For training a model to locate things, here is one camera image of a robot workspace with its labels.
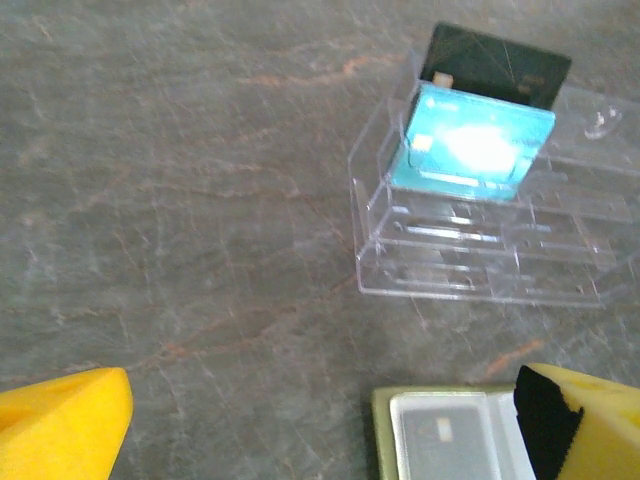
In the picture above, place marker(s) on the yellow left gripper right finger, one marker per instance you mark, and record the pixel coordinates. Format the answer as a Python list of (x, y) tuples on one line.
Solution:
[(605, 435)]

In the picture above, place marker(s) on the dark grey chip card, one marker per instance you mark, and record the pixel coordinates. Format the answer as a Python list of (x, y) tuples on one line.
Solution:
[(445, 450)]

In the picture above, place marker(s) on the clear acrylic card stand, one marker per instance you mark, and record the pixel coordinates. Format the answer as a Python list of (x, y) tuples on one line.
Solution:
[(450, 250)]

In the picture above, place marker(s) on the teal credit card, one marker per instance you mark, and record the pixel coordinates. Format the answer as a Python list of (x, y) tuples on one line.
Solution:
[(470, 145)]

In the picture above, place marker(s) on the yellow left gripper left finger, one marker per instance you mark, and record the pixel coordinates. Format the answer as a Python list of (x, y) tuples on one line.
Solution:
[(60, 430)]

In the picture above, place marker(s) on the small green black block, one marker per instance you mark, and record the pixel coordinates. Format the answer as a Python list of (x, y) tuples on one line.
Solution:
[(490, 65)]

